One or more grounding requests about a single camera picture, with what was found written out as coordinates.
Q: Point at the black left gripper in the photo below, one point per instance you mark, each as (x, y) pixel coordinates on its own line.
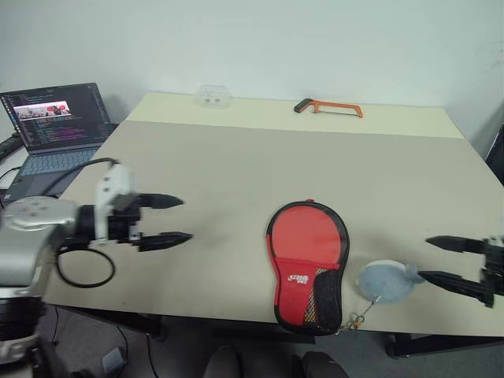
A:
(126, 226)

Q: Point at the orange hacksaw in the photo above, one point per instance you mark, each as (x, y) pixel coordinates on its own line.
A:
(338, 105)

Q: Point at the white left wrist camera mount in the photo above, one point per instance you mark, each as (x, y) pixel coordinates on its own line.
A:
(112, 185)

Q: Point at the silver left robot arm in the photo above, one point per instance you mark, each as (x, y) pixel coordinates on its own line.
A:
(35, 214)

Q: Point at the grey foot pedal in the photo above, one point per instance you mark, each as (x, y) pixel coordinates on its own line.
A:
(113, 360)

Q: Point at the clear plastic box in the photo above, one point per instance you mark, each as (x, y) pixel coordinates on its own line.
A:
(213, 96)

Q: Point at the black power strip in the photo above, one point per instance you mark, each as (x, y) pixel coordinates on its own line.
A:
(8, 146)

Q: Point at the grey open laptop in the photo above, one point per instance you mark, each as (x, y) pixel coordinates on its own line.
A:
(59, 157)

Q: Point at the red black paddle case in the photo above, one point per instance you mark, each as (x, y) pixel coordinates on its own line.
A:
(293, 287)

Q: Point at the black table frame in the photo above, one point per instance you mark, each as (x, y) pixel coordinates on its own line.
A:
(433, 343)

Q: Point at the silver black robot body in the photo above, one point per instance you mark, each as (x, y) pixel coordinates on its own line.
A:
(19, 319)

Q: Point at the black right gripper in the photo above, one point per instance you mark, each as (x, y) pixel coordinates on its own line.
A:
(496, 267)

